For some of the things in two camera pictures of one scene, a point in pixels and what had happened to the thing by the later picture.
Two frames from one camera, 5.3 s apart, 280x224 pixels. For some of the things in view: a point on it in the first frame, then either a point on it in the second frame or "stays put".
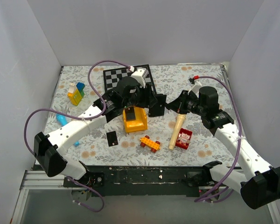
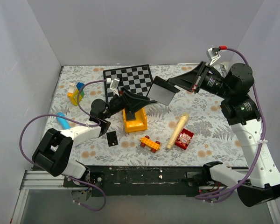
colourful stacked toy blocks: [75, 93] stays put
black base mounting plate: [142, 181] stays put
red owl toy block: [184, 138] stays put
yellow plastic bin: [141, 122] stays put
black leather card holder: [158, 109] -> [162, 91]
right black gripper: [178, 105] -> [192, 79]
